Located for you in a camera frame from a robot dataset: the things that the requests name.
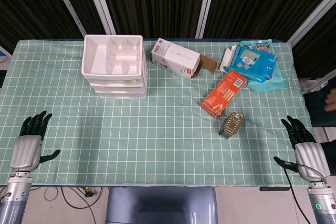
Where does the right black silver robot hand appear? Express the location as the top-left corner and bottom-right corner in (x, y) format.
(273, 115), (331, 182)

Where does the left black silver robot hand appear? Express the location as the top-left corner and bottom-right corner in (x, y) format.
(9, 110), (61, 172)

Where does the clear drawer with small items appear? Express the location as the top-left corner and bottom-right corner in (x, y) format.
(88, 73), (147, 88)

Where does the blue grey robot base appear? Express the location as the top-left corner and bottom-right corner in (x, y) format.
(104, 186), (219, 224)

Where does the clear empty drawer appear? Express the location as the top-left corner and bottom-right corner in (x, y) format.
(93, 85), (148, 95)

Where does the white plastic drawer organizer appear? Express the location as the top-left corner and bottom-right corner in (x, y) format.
(81, 34), (149, 100)

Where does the bystander in dark clothes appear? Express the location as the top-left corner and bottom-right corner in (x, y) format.
(303, 78), (336, 176)

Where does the light blue plastic bag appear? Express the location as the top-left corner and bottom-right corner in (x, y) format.
(237, 39), (289, 93)

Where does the dark olive oil tin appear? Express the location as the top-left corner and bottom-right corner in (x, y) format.
(219, 111), (245, 140)

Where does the orange carton box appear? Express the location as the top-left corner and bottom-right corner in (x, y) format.
(201, 69), (248, 118)

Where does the blue scale carton box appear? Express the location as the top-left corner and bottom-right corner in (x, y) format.
(219, 45), (278, 83)

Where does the green checkered tablecloth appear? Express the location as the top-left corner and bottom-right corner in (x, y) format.
(0, 39), (313, 187)

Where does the white lamp carton box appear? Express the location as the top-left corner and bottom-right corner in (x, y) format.
(151, 37), (218, 80)

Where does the black right hand cable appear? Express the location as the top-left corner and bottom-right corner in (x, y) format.
(282, 161), (313, 224)

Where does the beige floor cable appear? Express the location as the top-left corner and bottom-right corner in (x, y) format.
(43, 187), (65, 201)

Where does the black floor cable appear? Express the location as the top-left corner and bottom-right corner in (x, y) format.
(60, 187), (106, 224)

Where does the clear drawer with handle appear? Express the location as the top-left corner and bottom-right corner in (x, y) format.
(98, 92), (148, 100)

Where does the white partition post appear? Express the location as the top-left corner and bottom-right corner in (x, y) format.
(83, 0), (117, 36)
(289, 0), (336, 47)
(48, 0), (87, 39)
(195, 0), (219, 39)

